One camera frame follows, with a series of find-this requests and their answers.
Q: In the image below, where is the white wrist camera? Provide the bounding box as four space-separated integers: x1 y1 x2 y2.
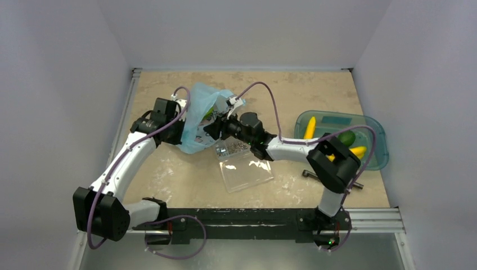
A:
171 94 188 122
225 95 246 119

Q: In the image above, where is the teal plastic tray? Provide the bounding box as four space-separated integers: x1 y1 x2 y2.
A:
294 110 389 172

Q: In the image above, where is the clear plastic screw box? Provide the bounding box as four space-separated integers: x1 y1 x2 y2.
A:
214 137 274 193

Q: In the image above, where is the dark metal crank tool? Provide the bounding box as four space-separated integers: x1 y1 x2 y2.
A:
301 169 364 190

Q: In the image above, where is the green fake fruit in bag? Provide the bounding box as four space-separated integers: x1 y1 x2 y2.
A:
203 107 214 121

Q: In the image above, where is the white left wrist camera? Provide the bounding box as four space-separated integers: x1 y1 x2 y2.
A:
171 94 188 122

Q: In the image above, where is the aluminium frame rail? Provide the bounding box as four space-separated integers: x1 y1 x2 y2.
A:
77 208 406 235

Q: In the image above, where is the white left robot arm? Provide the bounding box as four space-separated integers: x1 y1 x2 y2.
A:
73 98 188 241

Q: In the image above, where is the light blue plastic bag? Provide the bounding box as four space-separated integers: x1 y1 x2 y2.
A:
177 83 235 154

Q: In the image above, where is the green fake lime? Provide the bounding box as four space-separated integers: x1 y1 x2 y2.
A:
337 130 356 147

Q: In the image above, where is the yellow fake squash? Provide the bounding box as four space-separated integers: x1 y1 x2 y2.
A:
303 116 316 140

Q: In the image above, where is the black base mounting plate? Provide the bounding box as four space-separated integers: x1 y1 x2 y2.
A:
134 208 352 245

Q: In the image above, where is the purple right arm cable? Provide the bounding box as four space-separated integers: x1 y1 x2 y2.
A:
226 81 377 253

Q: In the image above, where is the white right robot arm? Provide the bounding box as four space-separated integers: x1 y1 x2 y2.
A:
204 112 361 229

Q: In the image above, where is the yellow fake banana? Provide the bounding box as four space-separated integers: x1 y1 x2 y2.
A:
349 146 367 160

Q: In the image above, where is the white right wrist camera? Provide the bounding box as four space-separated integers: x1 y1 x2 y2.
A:
225 95 246 119

